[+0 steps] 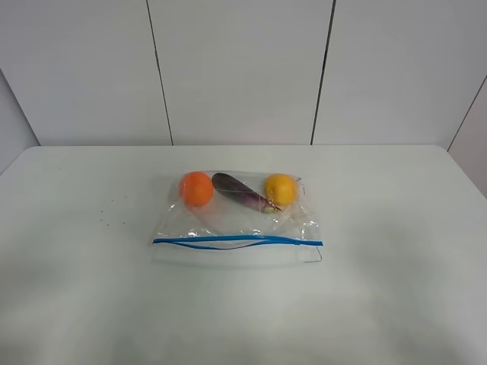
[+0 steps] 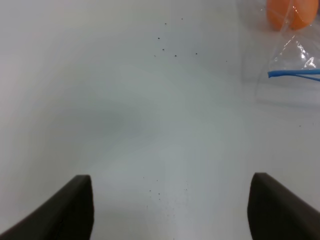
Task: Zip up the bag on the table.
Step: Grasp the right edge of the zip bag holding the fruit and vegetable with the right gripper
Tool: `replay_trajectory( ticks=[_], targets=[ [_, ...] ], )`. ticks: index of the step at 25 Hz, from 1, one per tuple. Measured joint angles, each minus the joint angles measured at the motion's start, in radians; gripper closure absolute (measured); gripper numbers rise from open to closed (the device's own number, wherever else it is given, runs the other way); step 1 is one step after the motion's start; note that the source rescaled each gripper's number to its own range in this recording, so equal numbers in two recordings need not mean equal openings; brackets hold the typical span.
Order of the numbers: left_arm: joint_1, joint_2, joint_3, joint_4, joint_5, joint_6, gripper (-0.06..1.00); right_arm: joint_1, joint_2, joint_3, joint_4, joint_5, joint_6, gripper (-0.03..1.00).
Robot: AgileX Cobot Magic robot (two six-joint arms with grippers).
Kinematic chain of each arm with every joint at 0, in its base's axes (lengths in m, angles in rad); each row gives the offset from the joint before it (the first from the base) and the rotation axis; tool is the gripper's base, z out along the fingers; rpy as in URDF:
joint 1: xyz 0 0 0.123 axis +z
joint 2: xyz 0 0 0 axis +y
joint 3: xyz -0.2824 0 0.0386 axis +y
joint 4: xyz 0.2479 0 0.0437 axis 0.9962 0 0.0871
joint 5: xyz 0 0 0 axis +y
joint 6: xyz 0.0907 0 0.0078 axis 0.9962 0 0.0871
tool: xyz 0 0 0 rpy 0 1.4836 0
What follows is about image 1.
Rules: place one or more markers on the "clear zip bag blue seal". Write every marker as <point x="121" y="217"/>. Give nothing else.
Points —
<point x="226" y="234"/>

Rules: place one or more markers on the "purple eggplant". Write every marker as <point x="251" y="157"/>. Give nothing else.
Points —
<point x="238" y="192"/>

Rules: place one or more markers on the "yellow lemon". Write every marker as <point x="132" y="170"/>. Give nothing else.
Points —
<point x="281" y="189"/>

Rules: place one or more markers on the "orange fruit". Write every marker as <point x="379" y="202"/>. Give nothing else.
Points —
<point x="196" y="189"/>

